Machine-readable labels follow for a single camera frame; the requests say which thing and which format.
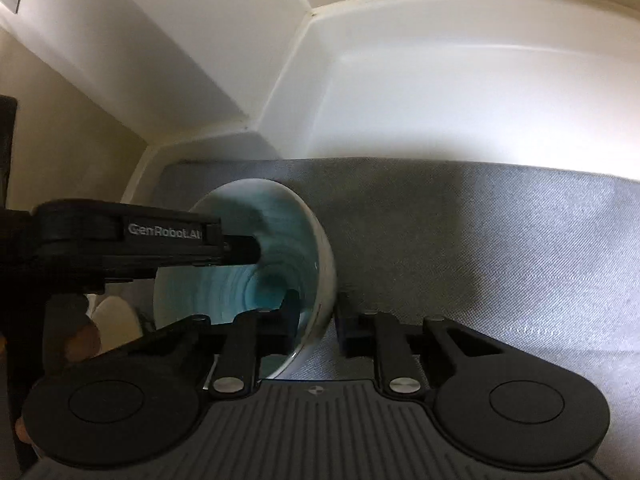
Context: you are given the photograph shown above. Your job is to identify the person's left hand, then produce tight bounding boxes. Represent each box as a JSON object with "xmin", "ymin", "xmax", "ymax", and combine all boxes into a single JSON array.
[{"xmin": 64, "ymin": 317, "xmax": 103, "ymax": 363}]

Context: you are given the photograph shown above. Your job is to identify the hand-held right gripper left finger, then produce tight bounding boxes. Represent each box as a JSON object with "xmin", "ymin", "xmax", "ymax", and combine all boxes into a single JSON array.
[{"xmin": 142, "ymin": 289, "xmax": 302, "ymax": 402}]

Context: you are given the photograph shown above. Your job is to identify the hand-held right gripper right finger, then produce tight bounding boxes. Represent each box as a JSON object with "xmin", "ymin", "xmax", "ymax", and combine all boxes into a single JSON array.
[{"xmin": 332, "ymin": 299, "xmax": 523, "ymax": 401}]

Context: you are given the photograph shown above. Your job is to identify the teal glazed bowl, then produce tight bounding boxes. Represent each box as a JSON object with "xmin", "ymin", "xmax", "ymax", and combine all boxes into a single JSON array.
[{"xmin": 152, "ymin": 178, "xmax": 337, "ymax": 380}]

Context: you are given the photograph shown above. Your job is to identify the grey table mat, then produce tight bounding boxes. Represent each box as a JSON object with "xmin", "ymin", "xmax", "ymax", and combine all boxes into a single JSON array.
[{"xmin": 122, "ymin": 157, "xmax": 640, "ymax": 461}]

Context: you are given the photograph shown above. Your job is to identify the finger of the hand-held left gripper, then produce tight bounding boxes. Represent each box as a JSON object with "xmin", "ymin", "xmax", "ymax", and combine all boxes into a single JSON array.
[{"xmin": 220, "ymin": 235, "xmax": 262, "ymax": 267}]

